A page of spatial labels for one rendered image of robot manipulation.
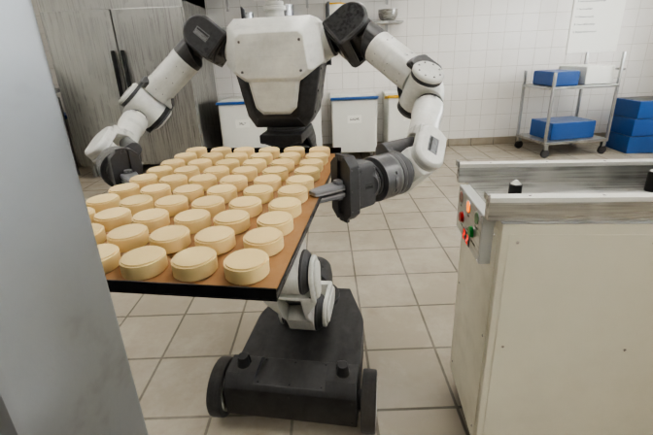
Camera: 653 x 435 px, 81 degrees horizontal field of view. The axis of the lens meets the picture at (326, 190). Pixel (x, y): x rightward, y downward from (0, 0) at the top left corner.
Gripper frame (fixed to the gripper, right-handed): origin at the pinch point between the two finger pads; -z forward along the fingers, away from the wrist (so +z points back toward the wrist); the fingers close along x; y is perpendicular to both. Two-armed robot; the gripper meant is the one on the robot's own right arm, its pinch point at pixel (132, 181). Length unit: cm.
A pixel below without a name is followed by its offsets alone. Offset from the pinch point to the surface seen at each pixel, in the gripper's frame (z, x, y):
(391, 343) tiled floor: 12, -100, 91
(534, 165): -32, -10, 104
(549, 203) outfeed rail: -48, -11, 78
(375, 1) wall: 284, 82, 338
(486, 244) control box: -37, -24, 72
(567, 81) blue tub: 107, -12, 459
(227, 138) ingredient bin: 336, -63, 155
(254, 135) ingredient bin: 319, -61, 181
